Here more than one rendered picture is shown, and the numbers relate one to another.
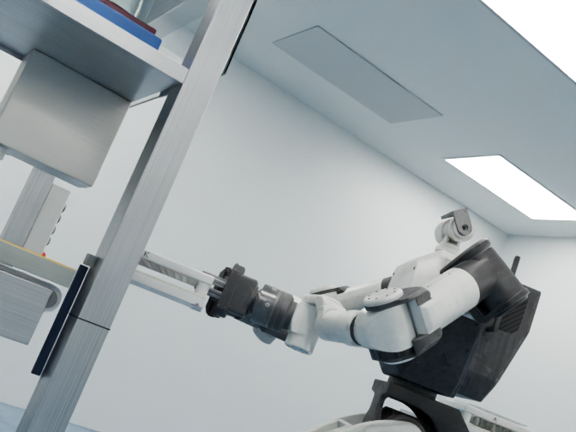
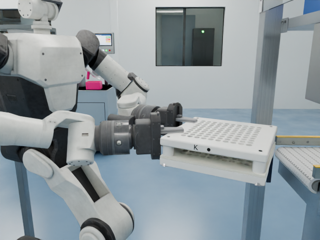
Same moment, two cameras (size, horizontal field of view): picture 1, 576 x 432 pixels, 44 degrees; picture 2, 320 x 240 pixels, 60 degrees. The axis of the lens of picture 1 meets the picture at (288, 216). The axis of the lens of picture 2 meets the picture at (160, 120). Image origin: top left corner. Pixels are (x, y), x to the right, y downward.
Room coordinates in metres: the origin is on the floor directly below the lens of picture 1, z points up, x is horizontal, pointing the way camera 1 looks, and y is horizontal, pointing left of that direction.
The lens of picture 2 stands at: (2.33, 0.44, 1.18)
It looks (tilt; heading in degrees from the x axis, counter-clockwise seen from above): 14 degrees down; 211
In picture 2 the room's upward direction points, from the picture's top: straight up
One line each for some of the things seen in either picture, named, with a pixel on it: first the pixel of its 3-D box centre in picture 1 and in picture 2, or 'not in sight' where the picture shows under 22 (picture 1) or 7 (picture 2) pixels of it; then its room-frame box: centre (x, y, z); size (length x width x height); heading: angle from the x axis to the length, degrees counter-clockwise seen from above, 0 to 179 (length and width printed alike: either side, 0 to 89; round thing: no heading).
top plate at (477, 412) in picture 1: (488, 418); not in sight; (2.17, -0.78, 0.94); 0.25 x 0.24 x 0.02; 2
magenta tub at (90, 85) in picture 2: not in sight; (94, 85); (0.06, -1.76, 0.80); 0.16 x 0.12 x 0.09; 119
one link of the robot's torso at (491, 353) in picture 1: (450, 322); (34, 74); (1.70, -0.46, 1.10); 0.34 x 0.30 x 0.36; 4
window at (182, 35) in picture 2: not in sight; (189, 37); (-2.96, -2.01, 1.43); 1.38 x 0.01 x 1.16; 119
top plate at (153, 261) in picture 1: (161, 265); (222, 135); (1.65, 0.23, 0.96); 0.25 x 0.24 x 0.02; 4
